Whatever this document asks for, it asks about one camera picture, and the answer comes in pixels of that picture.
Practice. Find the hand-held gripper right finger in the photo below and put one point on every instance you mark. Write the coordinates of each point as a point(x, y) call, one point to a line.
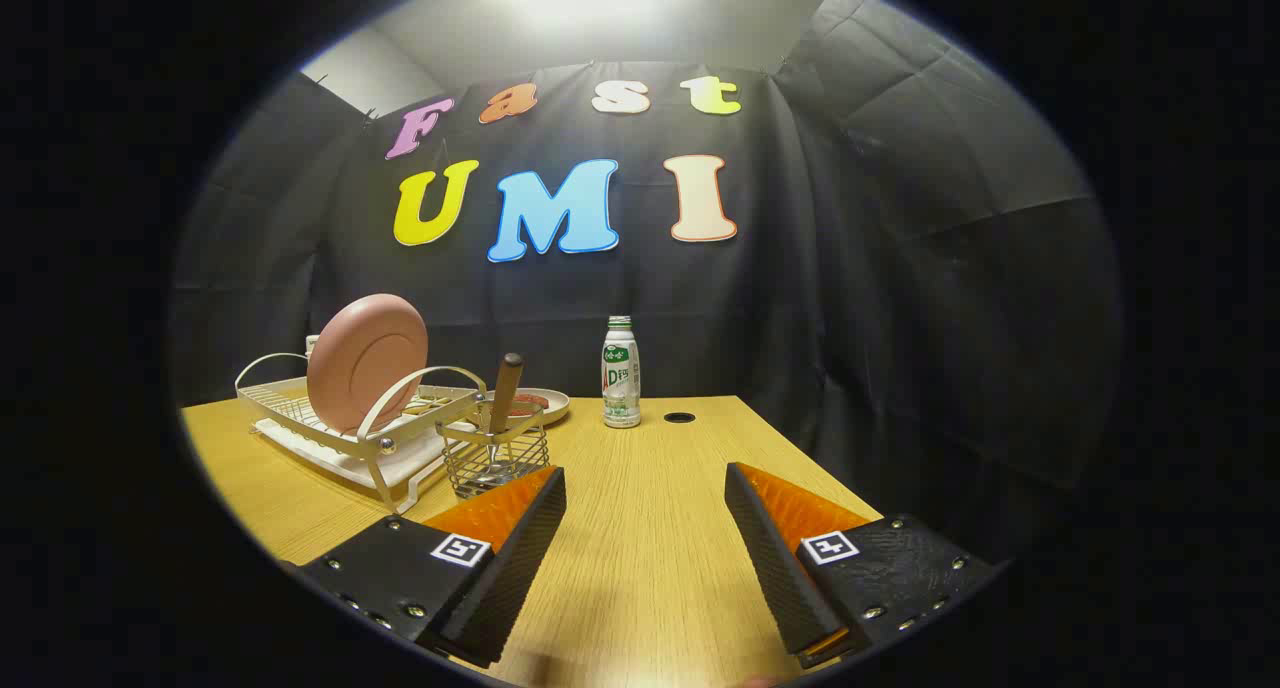
point(775, 558)

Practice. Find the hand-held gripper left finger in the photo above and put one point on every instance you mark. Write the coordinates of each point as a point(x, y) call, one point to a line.
point(520, 568)

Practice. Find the pink plate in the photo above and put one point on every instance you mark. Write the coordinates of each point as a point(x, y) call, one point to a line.
point(365, 363)

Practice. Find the cream round plate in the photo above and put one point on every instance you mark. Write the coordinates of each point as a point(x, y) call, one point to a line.
point(555, 405)

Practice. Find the white drain tray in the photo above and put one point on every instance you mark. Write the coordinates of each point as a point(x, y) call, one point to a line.
point(400, 468)

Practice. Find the brown meat patty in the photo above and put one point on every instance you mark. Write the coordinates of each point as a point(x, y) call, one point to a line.
point(530, 402)

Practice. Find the white drink bottle green label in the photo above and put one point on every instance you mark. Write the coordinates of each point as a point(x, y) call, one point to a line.
point(620, 378)

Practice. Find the black backdrop cloth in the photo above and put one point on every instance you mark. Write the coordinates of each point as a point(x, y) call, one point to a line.
point(850, 318)

